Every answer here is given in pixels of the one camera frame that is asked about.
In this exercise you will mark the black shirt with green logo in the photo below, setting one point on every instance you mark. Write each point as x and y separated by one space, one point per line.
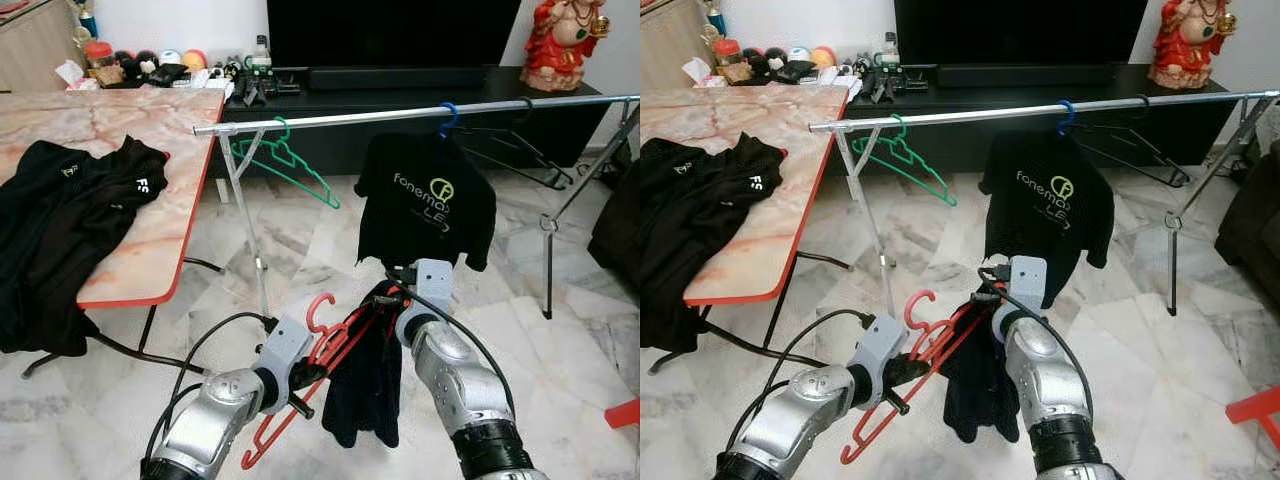
420 230
1040 225

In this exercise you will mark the marble pattern table red edge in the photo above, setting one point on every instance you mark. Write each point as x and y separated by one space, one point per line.
120 115
740 110

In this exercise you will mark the orange ball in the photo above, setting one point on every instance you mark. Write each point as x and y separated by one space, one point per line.
823 58
195 60

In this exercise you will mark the black plush toy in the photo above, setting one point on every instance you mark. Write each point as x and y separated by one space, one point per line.
765 60
135 62

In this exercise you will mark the blue plastic clothes hanger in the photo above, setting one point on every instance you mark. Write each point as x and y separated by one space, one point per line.
1074 113
456 116

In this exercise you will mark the white and teal ball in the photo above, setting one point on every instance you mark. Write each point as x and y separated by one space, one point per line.
798 55
170 57

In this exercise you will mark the clear plastic bottle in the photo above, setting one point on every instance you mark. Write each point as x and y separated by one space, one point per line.
889 50
261 52

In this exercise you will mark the black soundbar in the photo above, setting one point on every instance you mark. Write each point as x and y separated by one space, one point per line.
1025 76

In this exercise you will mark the green plastic clothes hanger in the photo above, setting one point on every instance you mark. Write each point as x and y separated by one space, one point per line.
282 152
897 150

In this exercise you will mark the hanging ornament with blue bauble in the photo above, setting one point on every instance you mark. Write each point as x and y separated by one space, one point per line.
85 20
713 18

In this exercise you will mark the black shirt with white letters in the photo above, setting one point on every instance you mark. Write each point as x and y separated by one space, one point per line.
690 250
60 250

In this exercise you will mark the black TV console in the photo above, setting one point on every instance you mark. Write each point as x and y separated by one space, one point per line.
950 148
330 150

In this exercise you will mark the white paper stack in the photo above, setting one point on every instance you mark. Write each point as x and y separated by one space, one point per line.
835 85
210 85

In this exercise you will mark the red plastic clothes hanger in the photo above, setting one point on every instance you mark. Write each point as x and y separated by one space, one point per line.
928 345
330 345

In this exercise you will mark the light wooden cabinet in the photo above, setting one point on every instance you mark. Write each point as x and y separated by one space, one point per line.
30 50
665 45

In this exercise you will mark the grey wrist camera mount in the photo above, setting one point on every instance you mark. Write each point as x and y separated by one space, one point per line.
285 345
1030 278
890 345
435 280

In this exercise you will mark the tissue box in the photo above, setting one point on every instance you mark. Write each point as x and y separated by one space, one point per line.
72 78
698 76

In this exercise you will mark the red laughing Buddha statue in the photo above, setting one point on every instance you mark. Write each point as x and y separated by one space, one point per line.
1188 55
560 55

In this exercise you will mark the jar with red lid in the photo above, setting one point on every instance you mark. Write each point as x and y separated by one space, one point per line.
727 53
98 55

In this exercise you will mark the silver metal garment rack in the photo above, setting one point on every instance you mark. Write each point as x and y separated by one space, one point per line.
350 118
970 115

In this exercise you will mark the dark navy garment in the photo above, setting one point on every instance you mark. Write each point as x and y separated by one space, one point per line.
365 400
975 400

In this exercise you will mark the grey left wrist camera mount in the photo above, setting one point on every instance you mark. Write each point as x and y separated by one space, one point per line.
890 345
285 345

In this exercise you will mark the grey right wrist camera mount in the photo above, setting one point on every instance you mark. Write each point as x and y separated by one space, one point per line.
1030 278
435 280

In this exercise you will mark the black clothes hanger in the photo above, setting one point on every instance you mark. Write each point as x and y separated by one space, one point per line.
1183 180
568 182

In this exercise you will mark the red stool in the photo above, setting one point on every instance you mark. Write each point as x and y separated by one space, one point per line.
625 412
1255 405

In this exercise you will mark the black television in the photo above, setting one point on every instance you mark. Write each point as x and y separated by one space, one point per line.
390 30
1020 30

